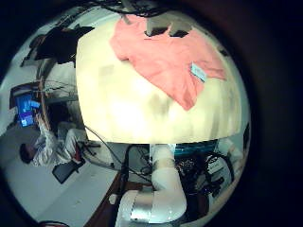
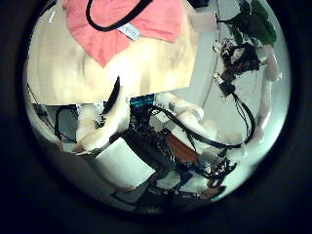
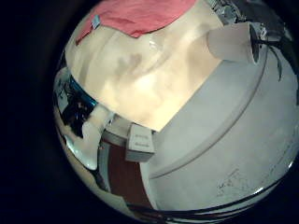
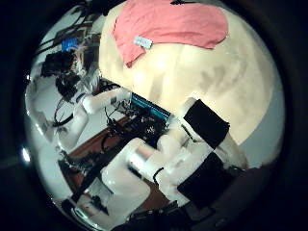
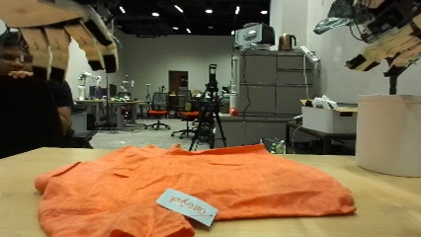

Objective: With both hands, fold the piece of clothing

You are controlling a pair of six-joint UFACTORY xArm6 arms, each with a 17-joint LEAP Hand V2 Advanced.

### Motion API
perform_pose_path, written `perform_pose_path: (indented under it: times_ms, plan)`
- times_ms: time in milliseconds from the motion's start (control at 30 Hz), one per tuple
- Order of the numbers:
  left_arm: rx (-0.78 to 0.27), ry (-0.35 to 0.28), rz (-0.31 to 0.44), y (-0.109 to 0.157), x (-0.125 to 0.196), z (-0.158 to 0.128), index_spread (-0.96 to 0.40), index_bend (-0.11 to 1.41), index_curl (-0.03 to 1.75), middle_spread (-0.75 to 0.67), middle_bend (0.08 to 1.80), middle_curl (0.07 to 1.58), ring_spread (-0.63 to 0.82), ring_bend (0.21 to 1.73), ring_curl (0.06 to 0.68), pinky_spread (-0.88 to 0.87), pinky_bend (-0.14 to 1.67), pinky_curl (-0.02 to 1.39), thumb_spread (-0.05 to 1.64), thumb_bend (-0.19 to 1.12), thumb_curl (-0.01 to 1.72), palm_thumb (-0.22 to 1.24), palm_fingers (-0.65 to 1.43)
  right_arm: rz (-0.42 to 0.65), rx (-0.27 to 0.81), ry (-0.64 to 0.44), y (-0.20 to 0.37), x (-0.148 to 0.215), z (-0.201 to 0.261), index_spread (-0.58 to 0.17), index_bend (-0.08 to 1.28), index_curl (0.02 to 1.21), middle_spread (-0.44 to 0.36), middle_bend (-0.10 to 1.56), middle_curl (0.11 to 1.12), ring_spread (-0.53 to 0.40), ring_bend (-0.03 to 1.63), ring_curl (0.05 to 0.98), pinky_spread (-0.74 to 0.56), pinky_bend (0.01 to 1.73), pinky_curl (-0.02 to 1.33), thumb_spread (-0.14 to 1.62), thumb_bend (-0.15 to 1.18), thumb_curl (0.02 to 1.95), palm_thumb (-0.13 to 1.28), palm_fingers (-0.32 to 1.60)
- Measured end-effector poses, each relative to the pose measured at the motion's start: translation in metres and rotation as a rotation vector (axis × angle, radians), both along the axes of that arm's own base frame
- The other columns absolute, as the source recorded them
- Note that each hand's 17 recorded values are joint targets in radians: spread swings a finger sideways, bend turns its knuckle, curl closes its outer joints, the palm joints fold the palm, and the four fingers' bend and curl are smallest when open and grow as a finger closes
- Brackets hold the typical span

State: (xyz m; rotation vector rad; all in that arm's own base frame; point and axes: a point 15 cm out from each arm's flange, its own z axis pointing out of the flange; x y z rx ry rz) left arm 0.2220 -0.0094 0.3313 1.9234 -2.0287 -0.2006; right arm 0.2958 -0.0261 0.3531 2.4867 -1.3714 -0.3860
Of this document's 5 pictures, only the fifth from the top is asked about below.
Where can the black stool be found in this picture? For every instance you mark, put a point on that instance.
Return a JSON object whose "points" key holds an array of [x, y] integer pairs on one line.
{"points": [[84, 136]]}

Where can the person in black shirt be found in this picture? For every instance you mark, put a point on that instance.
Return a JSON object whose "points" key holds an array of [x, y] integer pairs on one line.
{"points": [[25, 115]]}

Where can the orange seat office chair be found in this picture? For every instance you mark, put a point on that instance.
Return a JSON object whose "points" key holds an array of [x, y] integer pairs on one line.
{"points": [[188, 117], [157, 112]]}

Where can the copper electric kettle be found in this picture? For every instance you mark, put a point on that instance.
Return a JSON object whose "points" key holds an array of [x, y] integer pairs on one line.
{"points": [[286, 42]]}

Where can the ceiling light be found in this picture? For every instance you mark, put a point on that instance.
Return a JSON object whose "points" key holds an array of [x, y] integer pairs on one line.
{"points": [[178, 8], [121, 9], [154, 14], [262, 12], [208, 11], [237, 9]]}

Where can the grey low counter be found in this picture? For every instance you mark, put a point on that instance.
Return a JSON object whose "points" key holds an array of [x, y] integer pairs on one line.
{"points": [[252, 130]]}

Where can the orange button shirt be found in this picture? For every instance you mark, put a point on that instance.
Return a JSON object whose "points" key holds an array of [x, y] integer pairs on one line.
{"points": [[197, 184]]}

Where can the white cylindrical plant pot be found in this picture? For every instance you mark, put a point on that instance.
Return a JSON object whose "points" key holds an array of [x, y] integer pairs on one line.
{"points": [[387, 135]]}

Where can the white storage box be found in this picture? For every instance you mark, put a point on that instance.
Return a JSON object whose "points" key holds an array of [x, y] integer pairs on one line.
{"points": [[326, 120]]}

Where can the brown door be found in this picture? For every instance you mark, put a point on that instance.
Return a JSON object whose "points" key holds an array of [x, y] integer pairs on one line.
{"points": [[177, 80]]}

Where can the grey boxy monitor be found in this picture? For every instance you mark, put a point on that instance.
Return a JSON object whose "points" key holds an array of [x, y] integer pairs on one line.
{"points": [[254, 36]]}

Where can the white plastic bag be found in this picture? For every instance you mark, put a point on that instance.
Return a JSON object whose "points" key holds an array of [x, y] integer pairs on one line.
{"points": [[324, 102]]}

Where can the white power strip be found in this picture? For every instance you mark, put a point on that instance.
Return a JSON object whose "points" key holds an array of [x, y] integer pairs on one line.
{"points": [[309, 54]]}

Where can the black camera tripod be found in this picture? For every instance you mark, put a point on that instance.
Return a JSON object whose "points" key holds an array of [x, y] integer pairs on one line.
{"points": [[210, 112]]}

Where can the pale blue paper clothing tag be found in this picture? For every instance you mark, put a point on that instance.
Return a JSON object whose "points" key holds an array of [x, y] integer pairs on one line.
{"points": [[186, 206]]}

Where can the grey metal cabinet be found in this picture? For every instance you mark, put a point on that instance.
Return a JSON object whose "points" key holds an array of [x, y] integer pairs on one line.
{"points": [[272, 82]]}

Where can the green bottle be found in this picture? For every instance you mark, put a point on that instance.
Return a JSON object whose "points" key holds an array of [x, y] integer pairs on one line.
{"points": [[280, 147]]}

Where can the red ball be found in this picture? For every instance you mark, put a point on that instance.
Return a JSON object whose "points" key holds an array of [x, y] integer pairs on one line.
{"points": [[233, 111]]}

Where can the grey lab desk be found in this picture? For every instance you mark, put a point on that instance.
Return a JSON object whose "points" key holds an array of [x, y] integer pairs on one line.
{"points": [[116, 103]]}

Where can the dark side table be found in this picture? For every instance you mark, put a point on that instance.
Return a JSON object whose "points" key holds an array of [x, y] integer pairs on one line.
{"points": [[320, 135]]}

